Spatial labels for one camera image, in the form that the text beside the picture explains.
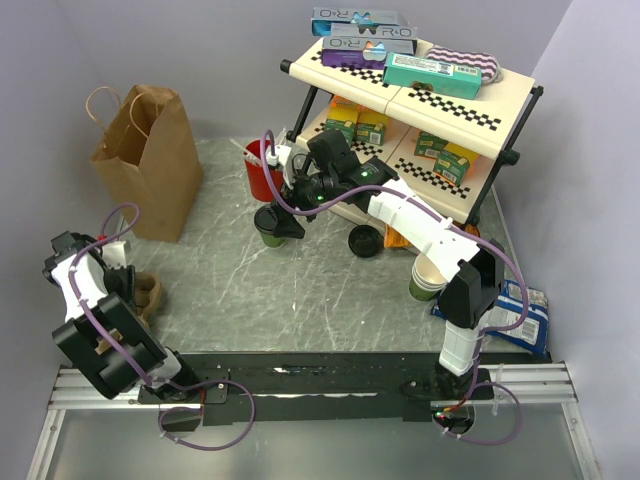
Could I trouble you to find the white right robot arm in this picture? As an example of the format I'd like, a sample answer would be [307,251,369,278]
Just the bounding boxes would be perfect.
[260,130,506,399]

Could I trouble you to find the stack of black lids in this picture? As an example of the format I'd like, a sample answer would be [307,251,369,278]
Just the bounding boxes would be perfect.
[348,225,384,258]

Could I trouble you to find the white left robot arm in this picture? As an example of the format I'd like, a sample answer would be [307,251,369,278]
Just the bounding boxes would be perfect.
[43,231,198,402]

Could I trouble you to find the cream three-tier shelf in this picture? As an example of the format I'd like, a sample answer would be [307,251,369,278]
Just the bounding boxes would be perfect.
[280,41,544,225]

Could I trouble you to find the red plastic cup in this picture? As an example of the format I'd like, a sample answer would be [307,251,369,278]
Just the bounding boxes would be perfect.
[244,154,284,203]

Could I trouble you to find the brown paper bag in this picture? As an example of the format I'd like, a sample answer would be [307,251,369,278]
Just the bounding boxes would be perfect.
[90,85,203,243]

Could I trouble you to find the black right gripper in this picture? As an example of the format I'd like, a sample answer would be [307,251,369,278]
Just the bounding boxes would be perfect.
[270,160,338,240]

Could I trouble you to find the green yellow box far right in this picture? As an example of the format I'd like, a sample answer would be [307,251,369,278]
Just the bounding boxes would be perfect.
[433,142,480,186]

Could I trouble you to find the teal rectangular box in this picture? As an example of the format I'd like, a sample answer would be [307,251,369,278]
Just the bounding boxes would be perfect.
[383,53,482,100]

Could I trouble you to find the green yellow box far left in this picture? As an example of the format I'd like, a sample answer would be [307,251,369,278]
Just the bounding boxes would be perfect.
[324,95,361,145]

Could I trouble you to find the green yellow box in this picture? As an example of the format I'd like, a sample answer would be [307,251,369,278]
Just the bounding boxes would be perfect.
[324,95,361,145]
[355,107,390,146]
[414,131,448,159]
[433,142,480,186]

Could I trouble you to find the purple wavy pouch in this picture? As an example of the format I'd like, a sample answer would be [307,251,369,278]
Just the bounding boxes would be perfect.
[425,45,503,85]

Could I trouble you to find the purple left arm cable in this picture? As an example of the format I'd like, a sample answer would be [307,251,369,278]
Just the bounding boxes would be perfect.
[69,202,256,453]

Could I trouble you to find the blue chips bag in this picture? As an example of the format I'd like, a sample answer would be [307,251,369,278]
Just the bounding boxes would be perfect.
[430,279,551,357]

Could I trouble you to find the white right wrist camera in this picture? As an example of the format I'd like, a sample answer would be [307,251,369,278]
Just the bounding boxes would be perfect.
[265,144,295,187]

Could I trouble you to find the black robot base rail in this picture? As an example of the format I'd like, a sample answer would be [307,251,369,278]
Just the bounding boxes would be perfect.
[134,351,551,435]

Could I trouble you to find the cardboard cup carrier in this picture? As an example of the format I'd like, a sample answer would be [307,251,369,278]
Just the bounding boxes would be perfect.
[135,272,164,325]

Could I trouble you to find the white wrapped straws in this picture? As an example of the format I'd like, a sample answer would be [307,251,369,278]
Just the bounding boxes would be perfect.
[229,128,287,168]

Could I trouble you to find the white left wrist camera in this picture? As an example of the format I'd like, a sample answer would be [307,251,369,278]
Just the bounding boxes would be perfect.
[102,240,130,269]

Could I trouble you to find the purple grey R+Co box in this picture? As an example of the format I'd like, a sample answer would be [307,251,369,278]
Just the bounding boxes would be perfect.
[321,36,417,70]

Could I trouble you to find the top grey R+Co box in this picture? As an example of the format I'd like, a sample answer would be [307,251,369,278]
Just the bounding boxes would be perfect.
[311,7,417,38]

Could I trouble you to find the orange snack bag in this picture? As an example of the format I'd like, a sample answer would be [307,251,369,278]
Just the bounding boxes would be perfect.
[383,222,480,248]

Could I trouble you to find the stack of green paper cups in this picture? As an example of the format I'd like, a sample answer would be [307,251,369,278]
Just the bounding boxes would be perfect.
[409,254,448,302]

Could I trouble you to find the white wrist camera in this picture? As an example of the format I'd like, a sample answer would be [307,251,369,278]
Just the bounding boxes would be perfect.
[265,144,295,187]
[102,240,130,269]

